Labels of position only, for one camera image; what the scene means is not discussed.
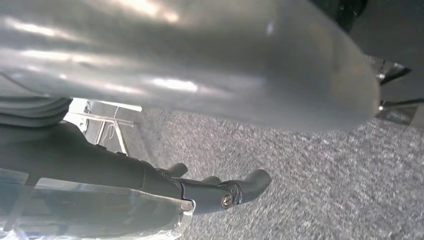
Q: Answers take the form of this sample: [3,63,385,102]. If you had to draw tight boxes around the stainless steel workbench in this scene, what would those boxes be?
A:
[64,99,143,157]

